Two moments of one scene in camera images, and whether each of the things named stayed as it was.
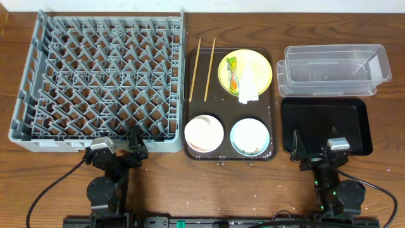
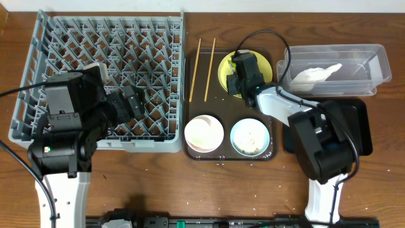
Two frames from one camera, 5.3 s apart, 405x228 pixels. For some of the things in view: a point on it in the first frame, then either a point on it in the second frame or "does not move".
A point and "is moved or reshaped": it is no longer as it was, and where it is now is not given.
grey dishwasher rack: x=85 y=78 does not move
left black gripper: x=119 y=159 -> x=125 y=103
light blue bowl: x=250 y=137 does not move
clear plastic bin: x=332 y=71 does not move
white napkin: x=249 y=85 is moved or reshaped
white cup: x=204 y=133 does not move
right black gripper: x=299 y=150 -> x=230 y=82
